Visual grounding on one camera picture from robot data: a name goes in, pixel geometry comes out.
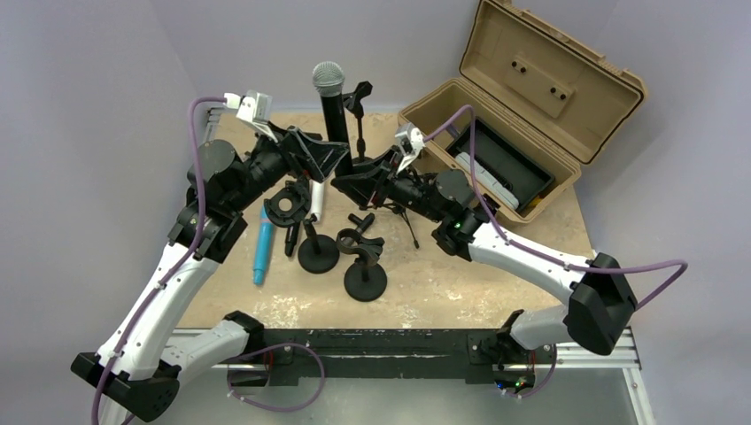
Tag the tan plastic toolbox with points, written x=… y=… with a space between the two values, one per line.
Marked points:
x=551 y=97

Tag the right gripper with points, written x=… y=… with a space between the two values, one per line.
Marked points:
x=362 y=188

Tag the tall black silver microphone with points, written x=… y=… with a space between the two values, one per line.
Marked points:
x=328 y=79

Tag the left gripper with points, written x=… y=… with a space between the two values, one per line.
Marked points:
x=300 y=152

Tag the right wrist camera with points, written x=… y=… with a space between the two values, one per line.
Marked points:
x=410 y=143

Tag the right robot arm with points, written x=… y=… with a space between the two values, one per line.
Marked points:
x=596 y=300

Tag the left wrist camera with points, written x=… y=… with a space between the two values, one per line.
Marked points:
x=253 y=108

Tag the black shock mount cradle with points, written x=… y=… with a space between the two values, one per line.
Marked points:
x=290 y=204

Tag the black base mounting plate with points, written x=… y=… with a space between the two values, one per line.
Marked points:
x=471 y=355

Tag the tripod stand with shock mount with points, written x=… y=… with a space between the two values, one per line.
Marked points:
x=400 y=211

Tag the clip stand round base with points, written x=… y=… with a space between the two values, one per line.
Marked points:
x=365 y=279

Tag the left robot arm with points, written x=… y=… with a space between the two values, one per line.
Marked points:
x=135 y=373

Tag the grey white object in tray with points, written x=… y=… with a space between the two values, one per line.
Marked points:
x=488 y=180

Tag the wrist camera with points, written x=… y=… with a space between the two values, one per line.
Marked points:
x=253 y=108
x=410 y=143

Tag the small black microphone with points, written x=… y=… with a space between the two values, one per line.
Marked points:
x=291 y=239

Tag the black toolbox tray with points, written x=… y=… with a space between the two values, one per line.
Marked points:
x=518 y=172

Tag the blue microphone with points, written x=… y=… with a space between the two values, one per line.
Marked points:
x=264 y=245

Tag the round base tall stand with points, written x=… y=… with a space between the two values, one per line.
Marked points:
x=353 y=104

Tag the white microphone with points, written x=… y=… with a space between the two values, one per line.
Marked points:
x=317 y=190

